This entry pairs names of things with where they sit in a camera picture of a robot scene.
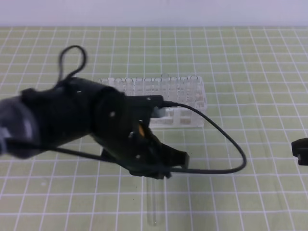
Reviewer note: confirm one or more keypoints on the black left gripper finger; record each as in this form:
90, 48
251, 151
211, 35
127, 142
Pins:
167, 156
157, 174

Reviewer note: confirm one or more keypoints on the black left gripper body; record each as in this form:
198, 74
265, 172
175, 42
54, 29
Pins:
126, 140

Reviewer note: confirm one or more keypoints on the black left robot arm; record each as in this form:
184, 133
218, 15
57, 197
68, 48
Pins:
38, 121

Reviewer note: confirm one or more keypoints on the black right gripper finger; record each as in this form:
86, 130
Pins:
300, 151

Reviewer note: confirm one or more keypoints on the clear glass test tube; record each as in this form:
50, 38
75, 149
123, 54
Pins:
151, 196

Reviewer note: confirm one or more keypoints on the white test tube rack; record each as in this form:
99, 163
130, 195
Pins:
187, 90

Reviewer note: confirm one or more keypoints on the green grid tablecloth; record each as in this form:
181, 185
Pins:
256, 85

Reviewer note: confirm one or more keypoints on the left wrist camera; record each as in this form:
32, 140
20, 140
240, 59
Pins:
147, 106

